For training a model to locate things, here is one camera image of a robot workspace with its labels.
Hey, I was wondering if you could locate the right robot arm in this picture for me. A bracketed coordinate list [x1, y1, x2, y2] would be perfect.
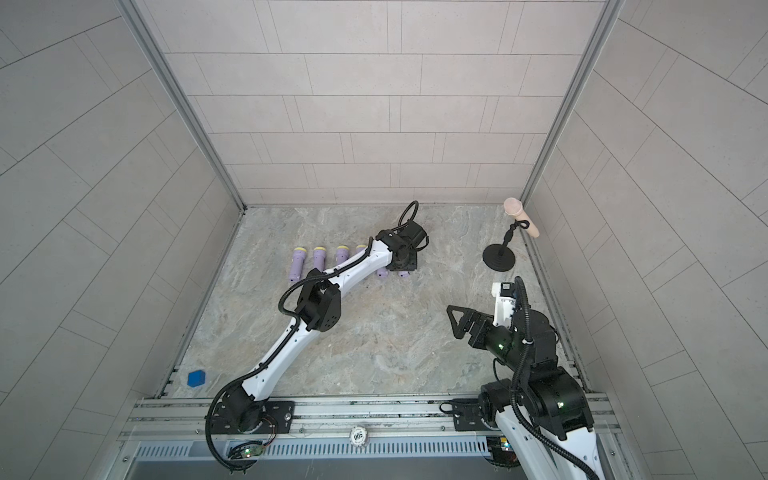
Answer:
[446, 277, 605, 479]

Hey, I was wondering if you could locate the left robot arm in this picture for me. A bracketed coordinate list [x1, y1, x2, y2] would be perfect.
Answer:
[205, 200, 429, 434]

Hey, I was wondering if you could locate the black round stand base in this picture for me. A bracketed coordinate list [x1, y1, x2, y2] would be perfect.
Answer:
[482, 244, 516, 272]

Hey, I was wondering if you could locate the beige microphone on stand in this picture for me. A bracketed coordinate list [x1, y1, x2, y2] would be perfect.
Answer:
[503, 197, 540, 238]

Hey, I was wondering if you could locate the right circuit board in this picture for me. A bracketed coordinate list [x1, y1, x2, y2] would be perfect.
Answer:
[486, 436, 520, 469]

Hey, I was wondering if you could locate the circuit board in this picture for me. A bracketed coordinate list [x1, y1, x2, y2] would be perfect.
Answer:
[227, 440, 267, 461]
[486, 436, 520, 469]

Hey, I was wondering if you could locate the blue hexagonal piece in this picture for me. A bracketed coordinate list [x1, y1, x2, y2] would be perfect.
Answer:
[186, 369, 206, 388]

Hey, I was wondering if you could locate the left circuit board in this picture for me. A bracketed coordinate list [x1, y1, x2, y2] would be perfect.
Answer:
[227, 440, 267, 461]

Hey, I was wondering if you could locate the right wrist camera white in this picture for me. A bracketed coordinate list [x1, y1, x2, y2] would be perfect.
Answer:
[491, 282, 516, 328]

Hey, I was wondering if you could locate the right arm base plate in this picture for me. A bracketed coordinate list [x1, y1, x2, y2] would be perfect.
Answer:
[447, 398, 499, 432]

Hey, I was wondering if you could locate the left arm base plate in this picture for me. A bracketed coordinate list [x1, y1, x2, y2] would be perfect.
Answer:
[207, 401, 296, 435]

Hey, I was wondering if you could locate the aluminium rail frame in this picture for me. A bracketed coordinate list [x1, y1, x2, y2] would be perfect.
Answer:
[116, 392, 619, 442]

